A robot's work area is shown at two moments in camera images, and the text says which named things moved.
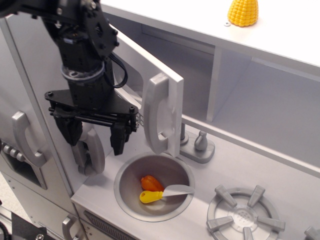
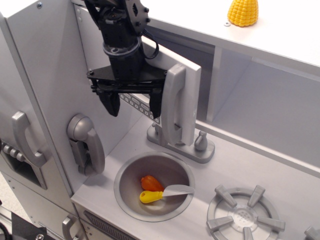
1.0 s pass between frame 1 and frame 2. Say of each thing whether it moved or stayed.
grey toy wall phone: stayed
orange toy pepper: stayed
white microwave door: moved
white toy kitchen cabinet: stayed
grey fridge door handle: stayed
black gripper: moved
